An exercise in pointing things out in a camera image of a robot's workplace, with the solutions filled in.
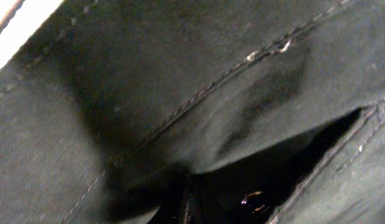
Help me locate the black shorts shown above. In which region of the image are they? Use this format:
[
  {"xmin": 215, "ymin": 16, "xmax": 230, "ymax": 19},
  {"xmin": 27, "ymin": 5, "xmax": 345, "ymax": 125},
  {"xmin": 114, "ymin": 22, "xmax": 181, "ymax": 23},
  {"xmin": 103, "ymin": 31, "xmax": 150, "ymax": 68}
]
[{"xmin": 0, "ymin": 0, "xmax": 385, "ymax": 223}]

